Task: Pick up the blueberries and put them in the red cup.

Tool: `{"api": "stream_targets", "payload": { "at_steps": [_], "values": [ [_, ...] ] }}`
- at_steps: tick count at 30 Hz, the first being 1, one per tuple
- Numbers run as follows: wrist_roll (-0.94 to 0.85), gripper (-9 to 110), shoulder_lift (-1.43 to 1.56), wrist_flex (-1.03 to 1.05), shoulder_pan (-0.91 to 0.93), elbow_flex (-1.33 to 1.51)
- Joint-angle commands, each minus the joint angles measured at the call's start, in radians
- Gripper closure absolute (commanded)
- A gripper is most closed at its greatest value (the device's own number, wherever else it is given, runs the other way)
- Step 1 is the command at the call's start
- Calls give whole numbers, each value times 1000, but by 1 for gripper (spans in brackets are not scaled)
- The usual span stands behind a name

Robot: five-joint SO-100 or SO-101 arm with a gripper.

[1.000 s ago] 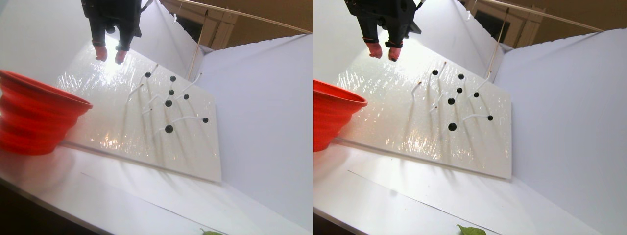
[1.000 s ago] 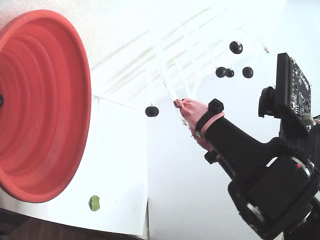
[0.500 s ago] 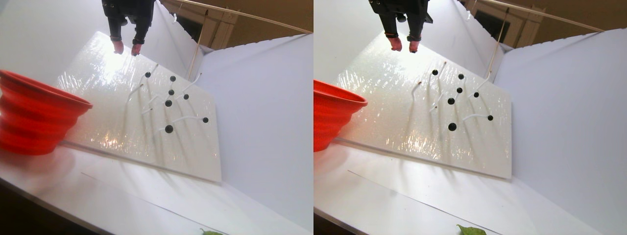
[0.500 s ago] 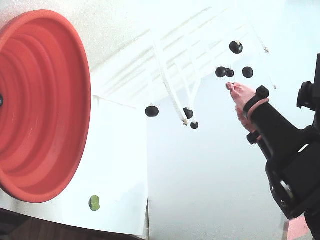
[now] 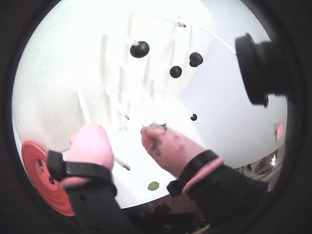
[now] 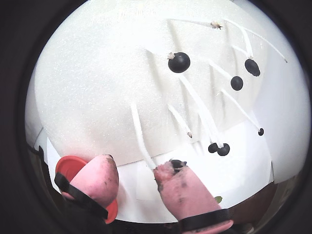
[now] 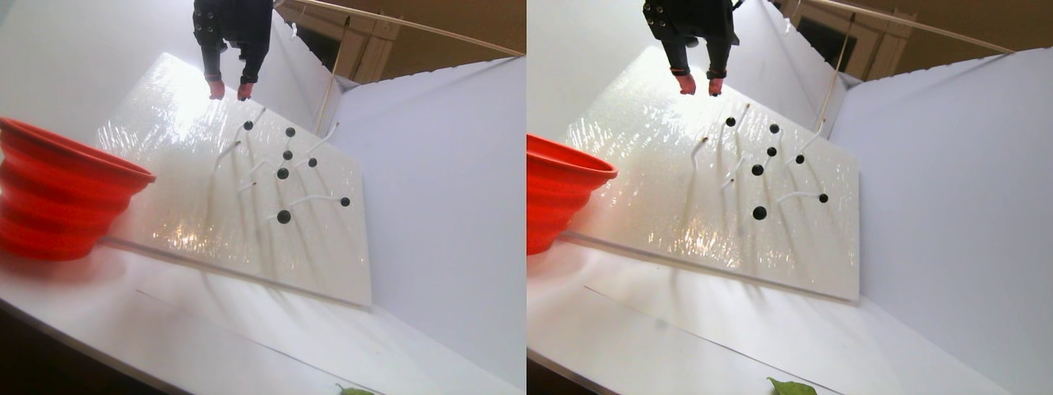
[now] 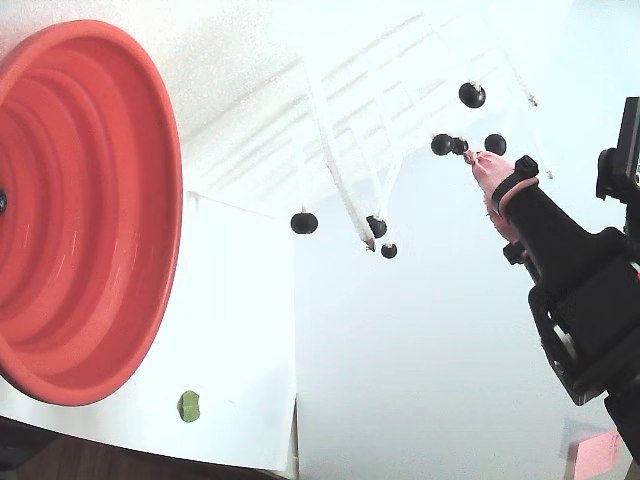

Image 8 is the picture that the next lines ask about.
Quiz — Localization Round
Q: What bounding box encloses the red collapsible silicone cup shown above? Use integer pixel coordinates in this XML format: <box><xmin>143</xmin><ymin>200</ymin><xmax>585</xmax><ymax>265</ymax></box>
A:
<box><xmin>0</xmin><ymin>19</ymin><xmax>184</xmax><ymax>407</ymax></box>

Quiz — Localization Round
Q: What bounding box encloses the white paper sheet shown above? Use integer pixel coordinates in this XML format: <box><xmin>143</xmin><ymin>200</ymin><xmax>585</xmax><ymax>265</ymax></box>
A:
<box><xmin>149</xmin><ymin>192</ymin><xmax>294</xmax><ymax>405</ymax></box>

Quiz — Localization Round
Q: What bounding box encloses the white foam board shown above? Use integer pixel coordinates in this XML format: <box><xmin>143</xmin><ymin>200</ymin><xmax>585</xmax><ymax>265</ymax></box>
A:
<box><xmin>0</xmin><ymin>0</ymin><xmax>571</xmax><ymax>221</ymax></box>

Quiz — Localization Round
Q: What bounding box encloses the green leaf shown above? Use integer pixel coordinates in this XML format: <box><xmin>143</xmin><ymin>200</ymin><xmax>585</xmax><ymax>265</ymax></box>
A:
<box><xmin>178</xmin><ymin>390</ymin><xmax>202</xmax><ymax>424</ymax></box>

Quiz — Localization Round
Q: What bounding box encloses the thick white pipe cleaner stem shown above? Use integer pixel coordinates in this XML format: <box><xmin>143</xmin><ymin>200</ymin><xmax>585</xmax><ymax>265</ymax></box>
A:
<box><xmin>299</xmin><ymin>54</ymin><xmax>377</xmax><ymax>252</ymax></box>

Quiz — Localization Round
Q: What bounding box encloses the pink sticky note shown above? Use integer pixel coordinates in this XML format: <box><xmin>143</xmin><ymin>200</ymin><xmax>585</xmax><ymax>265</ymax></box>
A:
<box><xmin>572</xmin><ymin>430</ymin><xmax>624</xmax><ymax>480</ymax></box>

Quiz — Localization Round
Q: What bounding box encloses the pink tipped gripper finger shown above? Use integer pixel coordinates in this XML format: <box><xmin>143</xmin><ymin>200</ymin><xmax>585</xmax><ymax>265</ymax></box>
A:
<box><xmin>464</xmin><ymin>151</ymin><xmax>586</xmax><ymax>274</ymax></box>

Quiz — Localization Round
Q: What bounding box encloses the bent white pipe cleaner stem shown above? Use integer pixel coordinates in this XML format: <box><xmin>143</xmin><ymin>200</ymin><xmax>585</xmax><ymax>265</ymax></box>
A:
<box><xmin>367</xmin><ymin>67</ymin><xmax>403</xmax><ymax>221</ymax></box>

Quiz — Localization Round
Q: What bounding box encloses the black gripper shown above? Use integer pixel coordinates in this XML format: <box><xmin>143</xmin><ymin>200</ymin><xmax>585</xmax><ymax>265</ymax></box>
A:
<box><xmin>485</xmin><ymin>205</ymin><xmax>640</xmax><ymax>406</ymax></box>

